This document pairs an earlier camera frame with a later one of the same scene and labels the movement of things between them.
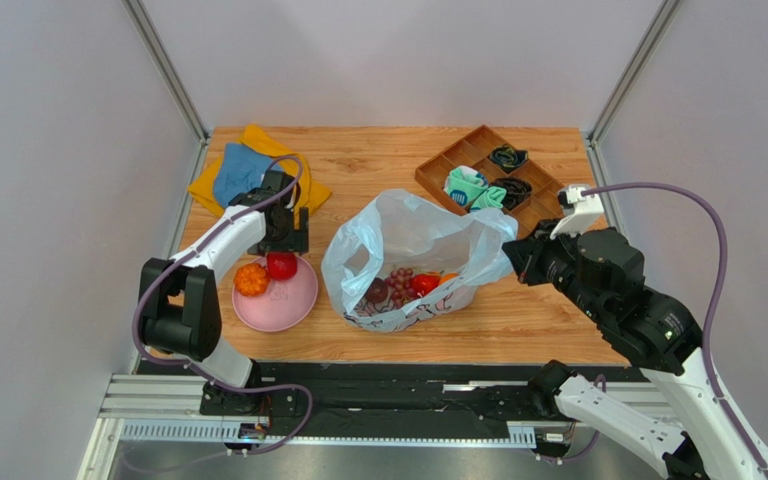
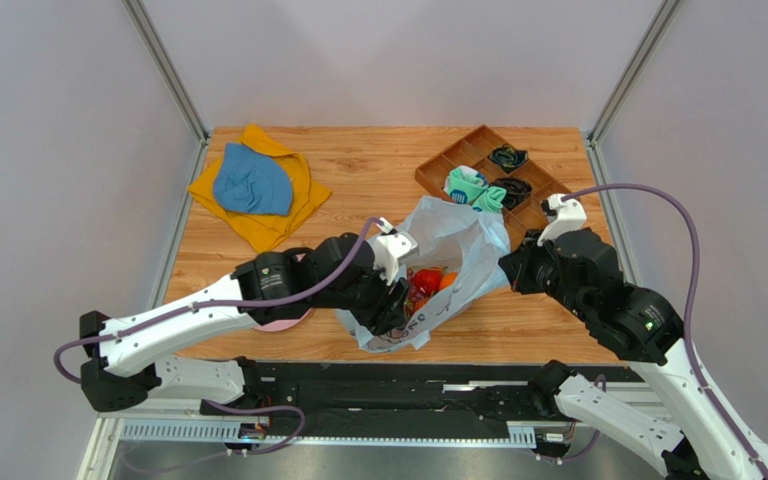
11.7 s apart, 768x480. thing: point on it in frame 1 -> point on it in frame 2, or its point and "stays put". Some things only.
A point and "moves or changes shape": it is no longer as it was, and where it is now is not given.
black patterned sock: (507, 157) stays put
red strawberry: (424, 282) stays put
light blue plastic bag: (429, 234) moves or changes shape
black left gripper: (295, 240) -> (387, 313)
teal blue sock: (491, 197) stays put
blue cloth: (239, 169) stays put
